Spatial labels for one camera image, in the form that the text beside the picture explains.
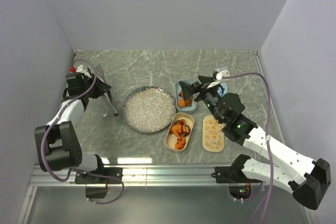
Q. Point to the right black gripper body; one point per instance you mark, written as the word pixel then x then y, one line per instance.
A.
pixel 210 95

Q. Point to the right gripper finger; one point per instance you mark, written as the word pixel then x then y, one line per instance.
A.
pixel 188 89
pixel 205 80

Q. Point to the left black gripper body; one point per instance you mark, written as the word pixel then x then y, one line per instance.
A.
pixel 96 90

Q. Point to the red-brown meat slab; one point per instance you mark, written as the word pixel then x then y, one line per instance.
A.
pixel 189 101

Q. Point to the orange fried cutlet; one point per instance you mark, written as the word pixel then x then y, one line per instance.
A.
pixel 181 103

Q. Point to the blue patterned lid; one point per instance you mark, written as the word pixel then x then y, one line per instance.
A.
pixel 222 89

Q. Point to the blue lunch box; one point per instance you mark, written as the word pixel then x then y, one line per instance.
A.
pixel 186 109

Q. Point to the beige lunch box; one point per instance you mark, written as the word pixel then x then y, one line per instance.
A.
pixel 171 139

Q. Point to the spotted orange food piece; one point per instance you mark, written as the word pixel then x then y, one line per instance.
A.
pixel 180 143

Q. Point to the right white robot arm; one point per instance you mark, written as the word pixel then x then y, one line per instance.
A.
pixel 305 178

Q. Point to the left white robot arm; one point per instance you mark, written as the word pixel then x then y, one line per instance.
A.
pixel 57 144

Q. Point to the beige patterned lid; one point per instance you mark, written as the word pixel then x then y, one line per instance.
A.
pixel 213 139

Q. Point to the speckled round plate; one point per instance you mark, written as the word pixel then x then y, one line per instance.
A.
pixel 149 109

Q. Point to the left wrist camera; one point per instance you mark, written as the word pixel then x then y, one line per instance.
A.
pixel 80 69

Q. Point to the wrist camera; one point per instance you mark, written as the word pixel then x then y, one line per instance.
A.
pixel 80 69
pixel 220 73

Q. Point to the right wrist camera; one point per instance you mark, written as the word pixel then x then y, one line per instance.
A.
pixel 220 73

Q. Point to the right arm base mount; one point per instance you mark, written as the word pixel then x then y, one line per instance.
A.
pixel 239 185

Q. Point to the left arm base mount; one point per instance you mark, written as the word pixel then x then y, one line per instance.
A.
pixel 97 183

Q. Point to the aluminium frame rail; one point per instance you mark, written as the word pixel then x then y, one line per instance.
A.
pixel 142 175

